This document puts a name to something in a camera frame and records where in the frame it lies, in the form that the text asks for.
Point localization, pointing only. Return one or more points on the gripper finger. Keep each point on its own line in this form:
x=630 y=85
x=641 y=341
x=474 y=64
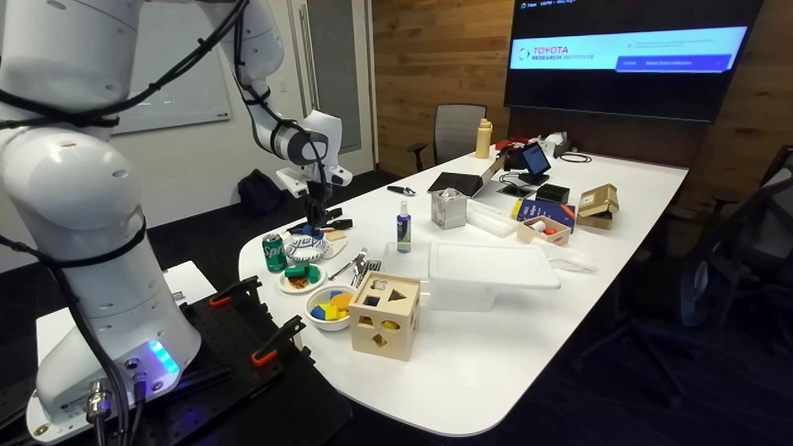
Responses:
x=331 y=214
x=311 y=223

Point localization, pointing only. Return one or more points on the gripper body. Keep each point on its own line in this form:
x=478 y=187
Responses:
x=318 y=197

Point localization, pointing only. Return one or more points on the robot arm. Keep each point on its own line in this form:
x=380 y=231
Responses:
x=74 y=186

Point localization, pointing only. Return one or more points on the blue block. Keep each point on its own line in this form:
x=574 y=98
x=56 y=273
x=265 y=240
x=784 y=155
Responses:
x=318 y=313
x=308 y=231

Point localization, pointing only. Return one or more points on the tan wooden block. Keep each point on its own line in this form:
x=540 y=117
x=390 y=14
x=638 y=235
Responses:
x=336 y=235

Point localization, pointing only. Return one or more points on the black and white bowl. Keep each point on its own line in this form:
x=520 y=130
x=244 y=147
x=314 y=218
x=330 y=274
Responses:
x=306 y=249

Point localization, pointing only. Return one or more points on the green block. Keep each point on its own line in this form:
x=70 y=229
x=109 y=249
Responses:
x=296 y=271
x=314 y=274

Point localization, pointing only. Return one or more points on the small white plate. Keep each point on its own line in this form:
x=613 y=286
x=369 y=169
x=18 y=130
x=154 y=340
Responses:
x=291 y=287

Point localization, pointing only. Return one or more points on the orange round block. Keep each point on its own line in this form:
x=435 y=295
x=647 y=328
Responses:
x=342 y=301

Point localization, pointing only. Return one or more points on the yellow block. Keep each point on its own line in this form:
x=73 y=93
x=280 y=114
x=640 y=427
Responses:
x=329 y=311

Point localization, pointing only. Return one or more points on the clear plastic container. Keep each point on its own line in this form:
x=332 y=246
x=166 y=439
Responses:
x=406 y=263

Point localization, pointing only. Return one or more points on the white container lid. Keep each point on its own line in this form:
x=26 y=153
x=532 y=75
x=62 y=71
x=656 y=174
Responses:
x=492 y=265

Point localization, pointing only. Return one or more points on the black object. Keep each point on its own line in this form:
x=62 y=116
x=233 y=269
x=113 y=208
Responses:
x=342 y=223

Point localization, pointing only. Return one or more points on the green soda can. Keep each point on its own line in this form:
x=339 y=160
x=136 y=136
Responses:
x=274 y=254

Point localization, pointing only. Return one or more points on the metal spoon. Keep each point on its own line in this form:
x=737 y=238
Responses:
x=347 y=265

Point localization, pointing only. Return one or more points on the black bag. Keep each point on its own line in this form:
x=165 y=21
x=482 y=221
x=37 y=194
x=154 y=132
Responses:
x=260 y=193

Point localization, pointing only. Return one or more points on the heap of metal cutlery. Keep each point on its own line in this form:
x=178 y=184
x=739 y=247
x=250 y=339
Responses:
x=365 y=271

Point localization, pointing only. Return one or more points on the black tool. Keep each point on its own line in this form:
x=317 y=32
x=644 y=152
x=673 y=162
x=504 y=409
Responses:
x=401 y=189

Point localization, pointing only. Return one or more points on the blue spray bottle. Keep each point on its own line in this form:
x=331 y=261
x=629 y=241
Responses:
x=404 y=232

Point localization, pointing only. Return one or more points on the black clamp with orange tips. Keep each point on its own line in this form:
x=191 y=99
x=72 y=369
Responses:
x=279 y=337
x=238 y=288

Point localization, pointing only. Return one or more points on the silver tissue box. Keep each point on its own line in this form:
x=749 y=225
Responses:
x=447 y=212

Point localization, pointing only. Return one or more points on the door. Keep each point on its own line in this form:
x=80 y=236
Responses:
x=337 y=74

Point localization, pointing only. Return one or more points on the laptop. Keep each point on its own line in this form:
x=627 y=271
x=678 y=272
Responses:
x=458 y=181

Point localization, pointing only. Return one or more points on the wooden shape sorter cube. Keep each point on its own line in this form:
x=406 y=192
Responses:
x=384 y=337

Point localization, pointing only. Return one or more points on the grey office chair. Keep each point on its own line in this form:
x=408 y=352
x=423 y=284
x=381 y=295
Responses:
x=458 y=130

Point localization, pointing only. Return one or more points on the white foam tray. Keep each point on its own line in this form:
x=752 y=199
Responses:
x=492 y=220

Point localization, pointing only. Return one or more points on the yellow bottle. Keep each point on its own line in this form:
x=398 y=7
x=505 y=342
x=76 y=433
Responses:
x=483 y=141

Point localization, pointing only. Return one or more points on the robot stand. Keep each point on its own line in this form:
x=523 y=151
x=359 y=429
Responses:
x=248 y=384

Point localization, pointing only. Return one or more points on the whiteboard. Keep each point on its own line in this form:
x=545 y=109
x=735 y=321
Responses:
x=179 y=93

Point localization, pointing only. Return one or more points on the tablet on stand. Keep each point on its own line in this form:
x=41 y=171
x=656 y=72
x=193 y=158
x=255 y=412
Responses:
x=534 y=160

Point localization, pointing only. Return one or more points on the small wooden tray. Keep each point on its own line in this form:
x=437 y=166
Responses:
x=545 y=238

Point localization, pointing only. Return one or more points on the blue box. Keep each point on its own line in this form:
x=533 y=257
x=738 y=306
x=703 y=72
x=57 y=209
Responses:
x=548 y=212

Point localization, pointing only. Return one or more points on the small black box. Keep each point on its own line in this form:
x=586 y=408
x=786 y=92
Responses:
x=552 y=193

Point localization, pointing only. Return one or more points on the clear plastic bag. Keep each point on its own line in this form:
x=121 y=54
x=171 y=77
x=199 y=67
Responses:
x=573 y=259

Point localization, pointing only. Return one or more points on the stack of cardboard boxes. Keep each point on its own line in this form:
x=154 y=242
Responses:
x=598 y=201

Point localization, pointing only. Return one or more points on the black office chair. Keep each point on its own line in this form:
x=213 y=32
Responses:
x=731 y=266

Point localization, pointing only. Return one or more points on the wall television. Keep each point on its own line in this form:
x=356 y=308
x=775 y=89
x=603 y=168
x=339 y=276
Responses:
x=619 y=87

